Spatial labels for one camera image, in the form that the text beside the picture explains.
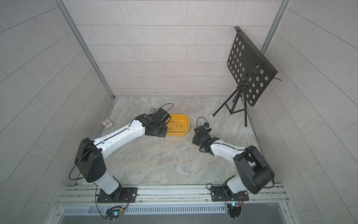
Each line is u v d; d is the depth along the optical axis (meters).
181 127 0.98
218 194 0.71
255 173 0.42
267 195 0.71
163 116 0.65
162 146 0.89
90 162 0.42
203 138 0.68
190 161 0.83
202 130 0.69
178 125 0.99
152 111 1.02
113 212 0.68
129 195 0.71
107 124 0.96
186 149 0.88
